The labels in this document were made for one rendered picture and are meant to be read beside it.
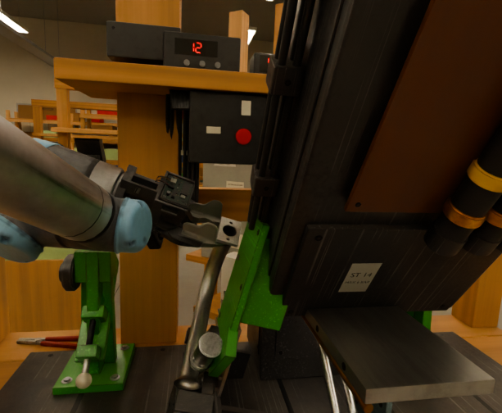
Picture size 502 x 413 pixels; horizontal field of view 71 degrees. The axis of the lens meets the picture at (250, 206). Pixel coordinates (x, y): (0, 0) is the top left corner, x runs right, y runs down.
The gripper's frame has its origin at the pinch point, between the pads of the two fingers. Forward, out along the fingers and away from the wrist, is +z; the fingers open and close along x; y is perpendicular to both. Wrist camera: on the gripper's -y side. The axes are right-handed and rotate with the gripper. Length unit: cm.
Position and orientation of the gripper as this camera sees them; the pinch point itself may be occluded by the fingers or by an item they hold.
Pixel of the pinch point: (223, 235)
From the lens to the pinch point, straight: 65.7
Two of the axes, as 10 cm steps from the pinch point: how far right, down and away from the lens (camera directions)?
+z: 9.1, 3.4, 2.3
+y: 4.0, -6.0, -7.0
